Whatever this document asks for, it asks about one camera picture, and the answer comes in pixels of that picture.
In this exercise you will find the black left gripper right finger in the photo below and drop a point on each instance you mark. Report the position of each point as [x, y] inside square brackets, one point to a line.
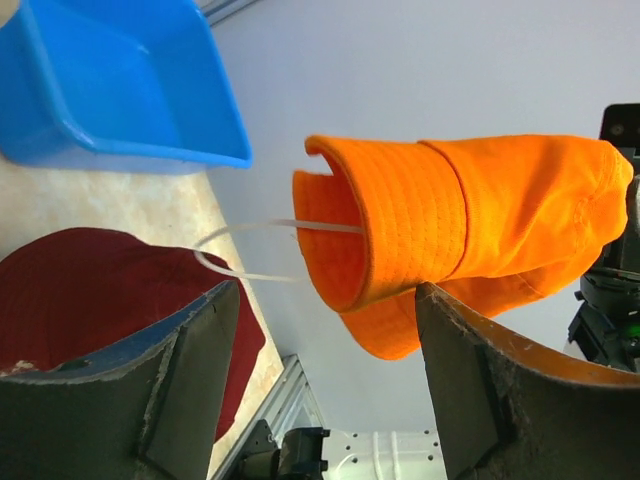
[507, 407]

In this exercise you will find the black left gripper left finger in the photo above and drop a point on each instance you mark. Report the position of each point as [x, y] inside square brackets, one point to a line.
[145, 407]

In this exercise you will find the dark red cap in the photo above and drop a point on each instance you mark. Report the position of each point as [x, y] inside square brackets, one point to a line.
[80, 290]

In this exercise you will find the orange cap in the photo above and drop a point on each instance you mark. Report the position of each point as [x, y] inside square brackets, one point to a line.
[496, 222]

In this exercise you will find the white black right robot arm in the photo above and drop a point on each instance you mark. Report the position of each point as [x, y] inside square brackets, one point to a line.
[606, 326]

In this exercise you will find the blue plastic bin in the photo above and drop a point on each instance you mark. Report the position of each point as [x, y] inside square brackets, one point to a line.
[124, 86]

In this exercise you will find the aluminium frame rail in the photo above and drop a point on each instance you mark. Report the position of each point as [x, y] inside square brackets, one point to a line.
[290, 404]

